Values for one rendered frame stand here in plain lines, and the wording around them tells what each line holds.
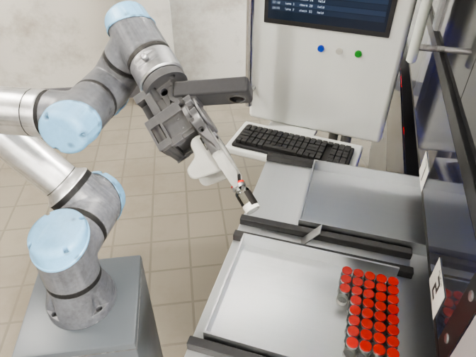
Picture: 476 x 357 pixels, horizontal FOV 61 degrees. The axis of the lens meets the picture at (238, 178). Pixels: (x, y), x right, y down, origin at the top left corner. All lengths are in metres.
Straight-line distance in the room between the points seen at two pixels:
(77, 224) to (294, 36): 0.92
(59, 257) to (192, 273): 1.26
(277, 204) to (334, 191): 0.17
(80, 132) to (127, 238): 1.68
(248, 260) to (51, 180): 0.46
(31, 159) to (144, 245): 1.35
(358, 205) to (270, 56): 0.64
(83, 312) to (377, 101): 1.07
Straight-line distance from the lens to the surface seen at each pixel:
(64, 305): 0.95
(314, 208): 1.06
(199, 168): 0.56
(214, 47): 3.51
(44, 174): 0.94
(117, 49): 0.70
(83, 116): 0.63
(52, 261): 0.85
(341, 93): 1.45
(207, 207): 2.37
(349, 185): 1.16
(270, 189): 1.11
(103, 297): 0.96
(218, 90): 0.60
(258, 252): 0.94
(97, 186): 0.95
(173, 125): 0.59
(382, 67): 1.39
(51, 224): 0.88
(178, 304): 1.94
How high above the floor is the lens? 1.58
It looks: 38 degrees down
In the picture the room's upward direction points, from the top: straight up
